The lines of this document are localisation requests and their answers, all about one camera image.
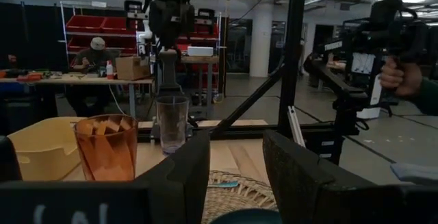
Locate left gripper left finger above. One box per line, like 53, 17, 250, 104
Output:
0, 130, 211, 224

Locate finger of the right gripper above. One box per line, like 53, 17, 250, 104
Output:
196, 8, 217, 27
123, 0, 144, 22

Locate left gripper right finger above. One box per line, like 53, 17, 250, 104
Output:
262, 129, 438, 224

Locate orange faceted tumbler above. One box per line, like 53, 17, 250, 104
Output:
73, 114, 139, 182

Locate teal plate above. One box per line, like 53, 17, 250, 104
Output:
209, 208, 283, 224

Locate clear drinking glass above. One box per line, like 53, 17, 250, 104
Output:
155, 95, 190, 155

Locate light blue spoon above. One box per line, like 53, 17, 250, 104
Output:
207, 180, 240, 189

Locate white box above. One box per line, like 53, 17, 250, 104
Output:
187, 45, 215, 58

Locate wooden side table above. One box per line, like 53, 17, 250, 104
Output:
181, 55, 220, 115

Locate metal shelf red bins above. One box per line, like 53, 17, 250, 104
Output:
60, 0, 223, 97

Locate cardboard box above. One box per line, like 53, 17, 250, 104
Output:
115, 55, 152, 82

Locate person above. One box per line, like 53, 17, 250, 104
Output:
64, 36, 117, 117
379, 56, 438, 117

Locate white building column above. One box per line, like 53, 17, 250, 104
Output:
248, 10, 274, 78

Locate round woven straw placemat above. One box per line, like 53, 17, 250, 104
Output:
201, 169, 278, 224

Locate yellow plastic basket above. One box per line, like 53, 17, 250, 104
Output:
7, 116, 86, 182

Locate black aluminium table frame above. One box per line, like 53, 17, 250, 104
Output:
136, 0, 343, 165

